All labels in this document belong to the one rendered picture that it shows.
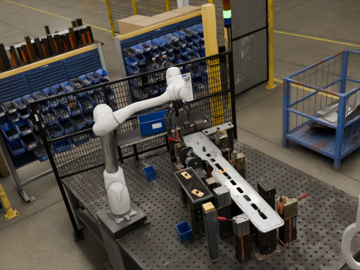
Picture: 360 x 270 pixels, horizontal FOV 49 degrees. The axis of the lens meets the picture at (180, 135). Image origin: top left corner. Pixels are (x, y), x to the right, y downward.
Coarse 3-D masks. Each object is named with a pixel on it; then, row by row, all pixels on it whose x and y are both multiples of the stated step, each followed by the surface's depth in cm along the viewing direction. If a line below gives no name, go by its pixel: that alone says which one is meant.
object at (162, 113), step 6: (150, 114) 370; (156, 114) 372; (162, 114) 373; (138, 120) 361; (144, 120) 372; (150, 120) 373; (156, 120) 357; (162, 120) 359; (144, 126) 357; (150, 126) 359; (156, 126) 360; (162, 126) 362; (144, 132) 360; (150, 132) 361
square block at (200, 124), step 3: (198, 120) 367; (201, 120) 367; (195, 123) 364; (198, 123) 362; (201, 123) 362; (195, 126) 367; (198, 126) 362; (201, 126) 364; (204, 126) 365; (195, 129) 370; (198, 129) 364; (201, 129) 365; (204, 129) 367
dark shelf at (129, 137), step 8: (192, 112) 389; (200, 112) 386; (176, 120) 379; (184, 120) 377; (192, 120) 375; (120, 136) 366; (128, 136) 364; (136, 136) 362; (144, 136) 360; (152, 136) 359; (120, 144) 353; (128, 144) 354
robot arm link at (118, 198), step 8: (112, 184) 293; (120, 184) 293; (112, 192) 289; (120, 192) 289; (128, 192) 296; (112, 200) 290; (120, 200) 290; (128, 200) 296; (112, 208) 294; (120, 208) 293; (128, 208) 299
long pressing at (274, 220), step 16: (192, 144) 343; (208, 144) 339; (208, 160) 317; (224, 160) 315; (224, 176) 297; (240, 176) 295; (256, 192) 276; (240, 208) 264; (272, 208) 260; (256, 224) 248; (272, 224) 247
